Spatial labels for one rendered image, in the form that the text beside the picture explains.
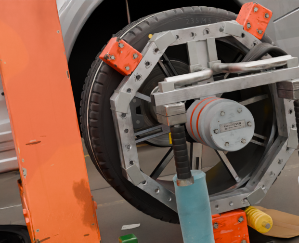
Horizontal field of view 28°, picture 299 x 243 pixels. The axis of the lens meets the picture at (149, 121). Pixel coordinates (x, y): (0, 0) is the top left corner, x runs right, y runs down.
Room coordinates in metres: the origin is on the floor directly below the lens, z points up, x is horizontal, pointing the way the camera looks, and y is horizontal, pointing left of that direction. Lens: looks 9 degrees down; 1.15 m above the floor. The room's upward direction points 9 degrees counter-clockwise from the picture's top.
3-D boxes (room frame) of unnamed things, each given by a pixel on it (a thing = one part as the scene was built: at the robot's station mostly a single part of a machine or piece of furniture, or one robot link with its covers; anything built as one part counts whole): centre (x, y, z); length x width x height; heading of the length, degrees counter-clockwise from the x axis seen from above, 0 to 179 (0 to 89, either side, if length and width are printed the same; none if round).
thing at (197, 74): (1.58, -0.10, 1.03); 0.19 x 0.18 x 0.11; 15
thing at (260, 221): (1.85, -0.26, 0.51); 0.29 x 0.06 x 0.06; 15
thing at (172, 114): (1.48, -0.06, 0.93); 0.09 x 0.05 x 0.05; 15
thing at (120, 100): (1.72, -0.17, 0.85); 0.54 x 0.07 x 0.54; 105
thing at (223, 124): (1.65, -0.19, 0.85); 0.21 x 0.14 x 0.14; 15
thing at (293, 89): (1.57, -0.39, 0.93); 0.09 x 0.05 x 0.05; 15
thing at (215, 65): (1.63, -0.30, 1.03); 0.19 x 0.18 x 0.11; 15
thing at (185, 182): (1.45, -0.06, 0.83); 0.04 x 0.04 x 0.16
